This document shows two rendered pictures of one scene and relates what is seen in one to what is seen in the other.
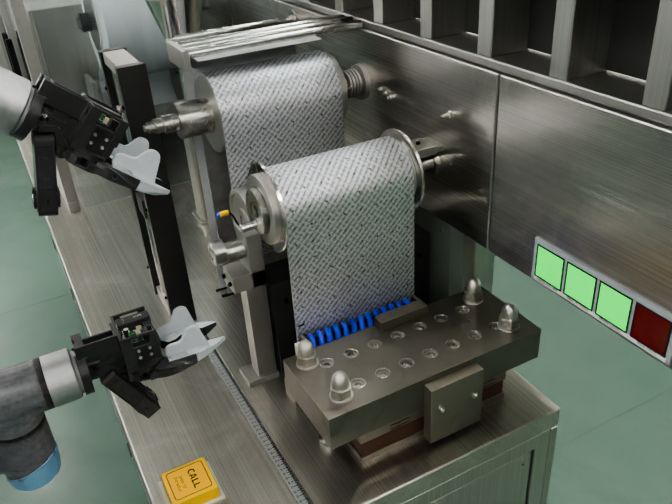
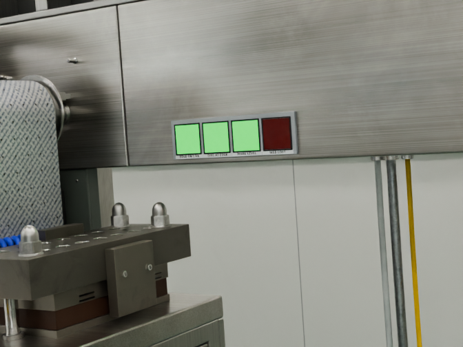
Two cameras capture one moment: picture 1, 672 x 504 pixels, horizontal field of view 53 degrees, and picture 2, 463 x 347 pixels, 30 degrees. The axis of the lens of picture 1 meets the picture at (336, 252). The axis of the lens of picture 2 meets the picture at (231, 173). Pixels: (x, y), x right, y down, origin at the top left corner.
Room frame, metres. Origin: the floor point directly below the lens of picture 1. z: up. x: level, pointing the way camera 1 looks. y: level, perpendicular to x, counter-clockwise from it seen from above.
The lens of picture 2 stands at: (-0.50, 0.40, 1.20)
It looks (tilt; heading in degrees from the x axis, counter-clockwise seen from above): 3 degrees down; 329
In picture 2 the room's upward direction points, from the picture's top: 4 degrees counter-clockwise
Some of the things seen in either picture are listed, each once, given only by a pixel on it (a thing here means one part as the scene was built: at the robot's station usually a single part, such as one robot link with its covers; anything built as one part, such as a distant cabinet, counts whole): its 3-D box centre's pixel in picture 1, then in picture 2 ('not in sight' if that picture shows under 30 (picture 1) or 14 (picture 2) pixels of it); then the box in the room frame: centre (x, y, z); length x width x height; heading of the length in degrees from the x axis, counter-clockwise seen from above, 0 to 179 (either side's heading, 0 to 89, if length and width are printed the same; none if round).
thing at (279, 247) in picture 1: (267, 208); not in sight; (0.97, 0.10, 1.25); 0.15 x 0.01 x 0.15; 26
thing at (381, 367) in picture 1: (413, 358); (83, 256); (0.88, -0.12, 1.00); 0.40 x 0.16 x 0.06; 116
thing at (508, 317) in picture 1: (509, 315); (159, 214); (0.91, -0.28, 1.05); 0.04 x 0.04 x 0.04
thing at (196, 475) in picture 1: (190, 485); not in sight; (0.72, 0.25, 0.91); 0.07 x 0.07 x 0.02; 26
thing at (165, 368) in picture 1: (166, 362); not in sight; (0.80, 0.26, 1.09); 0.09 x 0.05 x 0.02; 107
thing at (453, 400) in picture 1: (454, 403); (132, 277); (0.80, -0.17, 0.96); 0.10 x 0.03 x 0.11; 116
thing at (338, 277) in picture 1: (355, 275); (11, 193); (0.97, -0.03, 1.11); 0.23 x 0.01 x 0.18; 116
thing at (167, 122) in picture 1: (160, 125); not in sight; (1.16, 0.29, 1.33); 0.06 x 0.03 x 0.03; 116
